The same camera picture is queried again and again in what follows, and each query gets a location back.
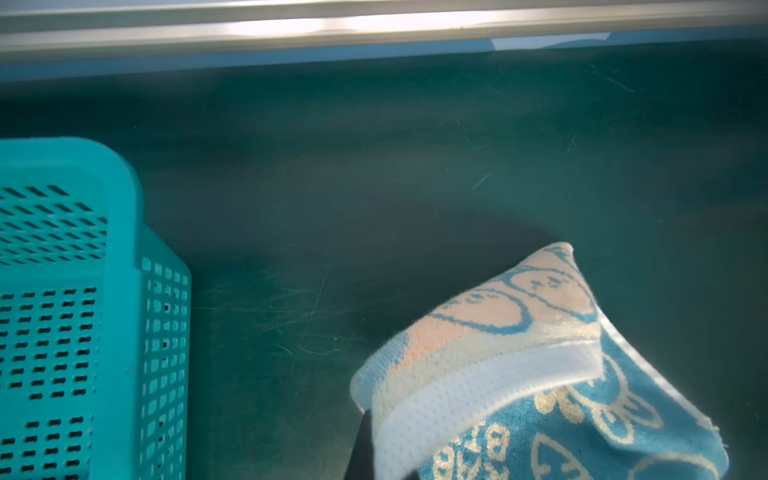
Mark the teal plastic basket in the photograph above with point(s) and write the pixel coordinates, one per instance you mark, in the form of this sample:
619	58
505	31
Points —
95	320

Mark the blue bunny towel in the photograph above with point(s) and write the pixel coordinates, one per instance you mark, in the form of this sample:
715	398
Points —
525	377

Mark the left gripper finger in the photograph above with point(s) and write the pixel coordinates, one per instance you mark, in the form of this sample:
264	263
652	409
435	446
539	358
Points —
361	462

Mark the aluminium frame back rail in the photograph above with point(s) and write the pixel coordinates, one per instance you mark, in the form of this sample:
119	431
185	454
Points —
52	30

